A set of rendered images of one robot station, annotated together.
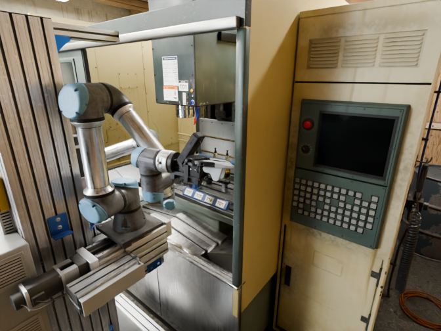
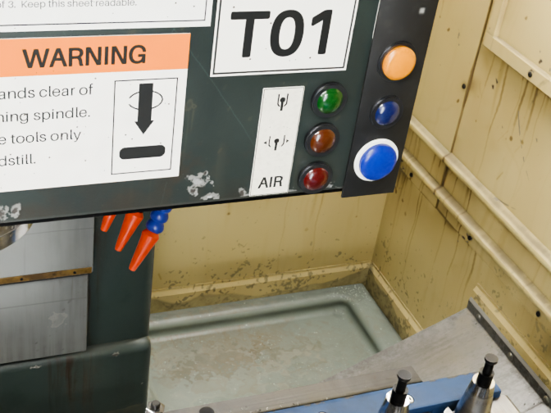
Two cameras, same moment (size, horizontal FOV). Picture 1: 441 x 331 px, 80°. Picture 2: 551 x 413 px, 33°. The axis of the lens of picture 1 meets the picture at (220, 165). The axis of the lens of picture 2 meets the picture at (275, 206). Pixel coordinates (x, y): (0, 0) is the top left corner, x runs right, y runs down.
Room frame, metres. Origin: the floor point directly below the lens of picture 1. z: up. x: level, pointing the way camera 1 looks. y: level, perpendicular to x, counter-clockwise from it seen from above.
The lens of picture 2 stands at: (1.70, 0.77, 1.99)
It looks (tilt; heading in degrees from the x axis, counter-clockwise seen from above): 33 degrees down; 295
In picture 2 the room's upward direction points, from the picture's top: 9 degrees clockwise
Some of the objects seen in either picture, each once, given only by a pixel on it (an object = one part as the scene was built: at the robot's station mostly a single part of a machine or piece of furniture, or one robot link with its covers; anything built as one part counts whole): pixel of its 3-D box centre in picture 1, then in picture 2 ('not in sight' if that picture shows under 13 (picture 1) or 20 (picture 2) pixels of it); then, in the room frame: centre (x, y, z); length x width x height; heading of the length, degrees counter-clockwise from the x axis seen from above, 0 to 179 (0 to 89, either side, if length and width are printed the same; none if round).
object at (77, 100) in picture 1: (94, 156); not in sight; (0.97, 0.49, 1.54); 0.15 x 0.12 x 0.55; 156
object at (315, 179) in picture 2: not in sight; (315, 178); (1.93, 0.24, 1.64); 0.02 x 0.01 x 0.02; 51
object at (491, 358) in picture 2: not in sight; (487, 369); (1.80, -0.05, 1.31); 0.02 x 0.02 x 0.03
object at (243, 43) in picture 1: (239, 177); not in sight; (1.09, -0.09, 1.40); 0.04 x 0.04 x 1.20; 51
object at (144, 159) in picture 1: (149, 159); not in sight; (0.86, 0.25, 1.56); 0.11 x 0.08 x 0.09; 66
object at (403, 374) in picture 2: not in sight; (401, 386); (1.87, 0.04, 1.31); 0.02 x 0.02 x 0.03
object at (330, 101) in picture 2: not in sight; (330, 100); (1.93, 0.24, 1.71); 0.02 x 0.01 x 0.02; 51
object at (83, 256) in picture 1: (56, 280); not in sight; (0.82, 0.64, 1.07); 0.28 x 0.13 x 0.09; 142
